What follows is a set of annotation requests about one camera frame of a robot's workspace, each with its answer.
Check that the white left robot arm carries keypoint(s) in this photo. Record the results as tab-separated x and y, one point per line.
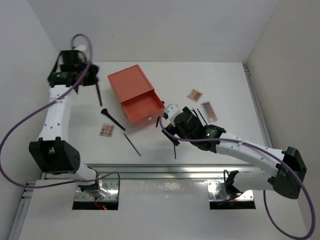
52	151

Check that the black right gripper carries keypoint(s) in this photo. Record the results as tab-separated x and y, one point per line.
170	136

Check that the square orange blush compact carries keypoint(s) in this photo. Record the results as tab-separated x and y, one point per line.
195	95

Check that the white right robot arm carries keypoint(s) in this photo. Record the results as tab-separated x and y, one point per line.
278	170

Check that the metal base plate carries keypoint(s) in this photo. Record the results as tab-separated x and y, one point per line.
219	193
106	191

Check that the black powder brush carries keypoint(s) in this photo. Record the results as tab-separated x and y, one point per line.
105	112

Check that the orange drawer box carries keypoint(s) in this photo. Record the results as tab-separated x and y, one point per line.
128	84

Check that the black fan brush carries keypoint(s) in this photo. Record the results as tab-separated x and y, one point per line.
92	79

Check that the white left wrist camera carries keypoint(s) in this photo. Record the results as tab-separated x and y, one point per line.
81	47

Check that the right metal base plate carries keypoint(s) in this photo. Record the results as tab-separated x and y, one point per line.
219	193

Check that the clear nine-pan eyeshadow palette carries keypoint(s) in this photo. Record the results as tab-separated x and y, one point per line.
107	130

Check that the orange drawer with white knob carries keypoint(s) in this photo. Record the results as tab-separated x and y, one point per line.
143	109

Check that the long brown eyeshadow palette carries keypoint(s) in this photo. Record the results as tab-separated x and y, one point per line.
209	112

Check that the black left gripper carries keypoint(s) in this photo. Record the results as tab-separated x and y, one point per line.
83	64

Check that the thin black pencil brush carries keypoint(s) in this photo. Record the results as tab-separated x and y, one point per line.
201	115

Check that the aluminium rail frame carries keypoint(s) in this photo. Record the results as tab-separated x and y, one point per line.
161	198

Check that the thin black makeup brush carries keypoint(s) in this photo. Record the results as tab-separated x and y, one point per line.
130	142

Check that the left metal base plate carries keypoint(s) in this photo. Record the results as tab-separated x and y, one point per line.
106	191

